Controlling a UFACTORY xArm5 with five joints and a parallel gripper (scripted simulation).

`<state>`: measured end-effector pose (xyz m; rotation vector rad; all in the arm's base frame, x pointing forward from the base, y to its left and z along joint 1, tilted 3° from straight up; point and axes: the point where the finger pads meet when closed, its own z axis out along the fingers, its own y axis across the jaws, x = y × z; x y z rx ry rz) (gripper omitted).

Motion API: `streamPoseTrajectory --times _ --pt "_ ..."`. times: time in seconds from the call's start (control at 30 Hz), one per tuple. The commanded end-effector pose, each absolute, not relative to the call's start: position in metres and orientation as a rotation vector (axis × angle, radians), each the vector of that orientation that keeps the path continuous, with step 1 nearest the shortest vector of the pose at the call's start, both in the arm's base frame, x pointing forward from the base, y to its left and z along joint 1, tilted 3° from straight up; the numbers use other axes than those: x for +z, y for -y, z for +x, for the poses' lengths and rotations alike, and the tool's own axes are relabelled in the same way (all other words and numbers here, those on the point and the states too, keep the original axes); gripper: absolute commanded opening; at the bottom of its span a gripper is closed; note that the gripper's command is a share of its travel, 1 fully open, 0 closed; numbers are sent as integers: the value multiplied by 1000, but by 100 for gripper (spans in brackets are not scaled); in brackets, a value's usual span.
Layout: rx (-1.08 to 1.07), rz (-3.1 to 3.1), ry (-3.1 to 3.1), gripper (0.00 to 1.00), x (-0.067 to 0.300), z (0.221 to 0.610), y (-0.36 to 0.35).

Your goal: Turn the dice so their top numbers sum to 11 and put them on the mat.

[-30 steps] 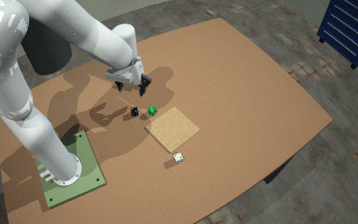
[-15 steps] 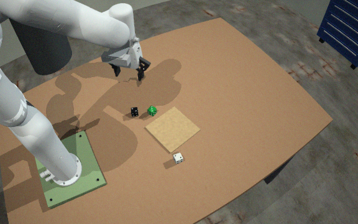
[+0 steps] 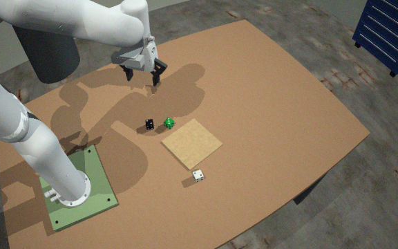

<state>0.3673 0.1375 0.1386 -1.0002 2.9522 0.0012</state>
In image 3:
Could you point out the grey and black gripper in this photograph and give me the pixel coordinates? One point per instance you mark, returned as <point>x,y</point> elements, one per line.
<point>151,60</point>

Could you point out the white die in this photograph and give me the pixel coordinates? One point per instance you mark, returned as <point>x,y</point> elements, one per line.
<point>197,175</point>

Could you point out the tan square mat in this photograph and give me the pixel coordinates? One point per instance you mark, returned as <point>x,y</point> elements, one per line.
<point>191,143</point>

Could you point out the black die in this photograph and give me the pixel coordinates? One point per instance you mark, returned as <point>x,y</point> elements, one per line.
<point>149,124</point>

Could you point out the green die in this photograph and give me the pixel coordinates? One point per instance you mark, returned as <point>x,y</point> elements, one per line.
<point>169,123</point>

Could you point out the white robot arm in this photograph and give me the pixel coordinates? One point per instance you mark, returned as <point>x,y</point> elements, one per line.
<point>125,25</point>

